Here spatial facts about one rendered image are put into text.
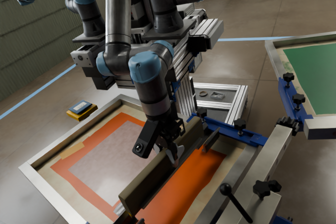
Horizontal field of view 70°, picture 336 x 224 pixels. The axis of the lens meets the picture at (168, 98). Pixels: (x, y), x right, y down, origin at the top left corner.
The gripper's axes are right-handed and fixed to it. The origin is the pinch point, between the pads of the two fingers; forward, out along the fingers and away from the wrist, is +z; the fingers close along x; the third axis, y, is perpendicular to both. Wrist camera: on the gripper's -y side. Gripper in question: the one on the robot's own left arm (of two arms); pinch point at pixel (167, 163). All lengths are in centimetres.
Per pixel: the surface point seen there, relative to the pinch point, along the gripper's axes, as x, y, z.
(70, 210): 21.7, -26.7, 8.1
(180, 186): -1.7, 0.9, 11.6
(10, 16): 435, 103, -2
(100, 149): 39.6, -3.0, 11.7
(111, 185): 20.5, -12.0, 11.6
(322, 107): -29, 60, 12
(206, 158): -2.9, 15.1, 11.7
